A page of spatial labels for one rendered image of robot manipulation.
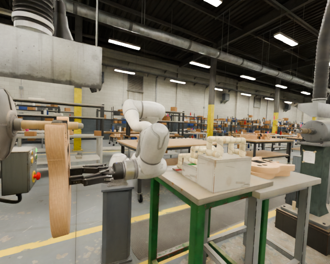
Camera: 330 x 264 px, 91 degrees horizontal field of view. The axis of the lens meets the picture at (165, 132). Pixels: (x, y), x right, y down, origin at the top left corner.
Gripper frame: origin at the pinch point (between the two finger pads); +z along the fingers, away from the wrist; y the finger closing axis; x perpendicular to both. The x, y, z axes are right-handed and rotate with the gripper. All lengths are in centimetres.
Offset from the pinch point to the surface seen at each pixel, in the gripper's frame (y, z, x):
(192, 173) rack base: 4, -64, -9
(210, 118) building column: 691, -741, -47
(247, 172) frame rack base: -16, -87, -3
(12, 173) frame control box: 23.6, 23.2, -6.8
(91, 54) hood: -3.4, -7.1, 45.3
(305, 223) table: -26, -158, -50
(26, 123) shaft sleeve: 6.9, 13.6, 19.4
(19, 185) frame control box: 22.7, 21.2, -12.6
